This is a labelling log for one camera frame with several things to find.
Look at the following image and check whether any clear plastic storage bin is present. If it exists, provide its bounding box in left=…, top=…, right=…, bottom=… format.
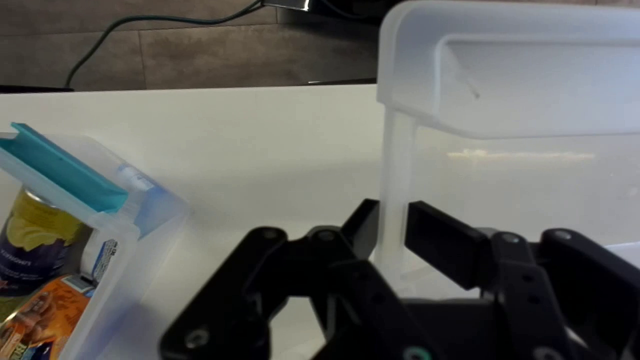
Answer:
left=0, top=119, right=195, bottom=360

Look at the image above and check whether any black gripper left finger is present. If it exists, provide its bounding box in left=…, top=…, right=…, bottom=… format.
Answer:
left=158, top=197, right=403, bottom=360

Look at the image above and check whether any yellow and blue drink can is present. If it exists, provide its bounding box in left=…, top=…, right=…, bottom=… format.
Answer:
left=0, top=187, right=94, bottom=298

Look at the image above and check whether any thin black cable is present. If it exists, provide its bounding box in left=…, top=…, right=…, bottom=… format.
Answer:
left=62, top=0, right=268, bottom=89

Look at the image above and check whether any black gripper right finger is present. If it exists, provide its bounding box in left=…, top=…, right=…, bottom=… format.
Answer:
left=406, top=197, right=640, bottom=360

